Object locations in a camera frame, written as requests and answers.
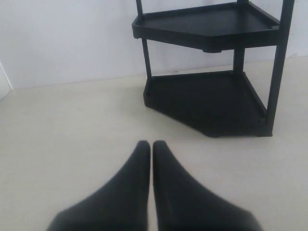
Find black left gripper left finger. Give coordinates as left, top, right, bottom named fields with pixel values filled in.
left=48, top=141, right=151, bottom=231

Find black two-tier corner rack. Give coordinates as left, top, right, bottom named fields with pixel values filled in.
left=132, top=0, right=294, bottom=137

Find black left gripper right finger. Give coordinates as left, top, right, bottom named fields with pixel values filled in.
left=153, top=141, right=261, bottom=231

